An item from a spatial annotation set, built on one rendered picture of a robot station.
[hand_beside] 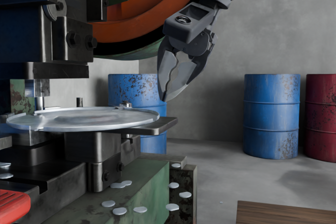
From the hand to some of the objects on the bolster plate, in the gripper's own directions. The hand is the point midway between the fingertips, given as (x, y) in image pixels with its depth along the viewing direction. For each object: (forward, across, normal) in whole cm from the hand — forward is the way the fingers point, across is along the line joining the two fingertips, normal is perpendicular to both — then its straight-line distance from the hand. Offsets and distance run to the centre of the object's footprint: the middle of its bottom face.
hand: (164, 95), depth 54 cm
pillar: (+23, +28, -10) cm, 38 cm away
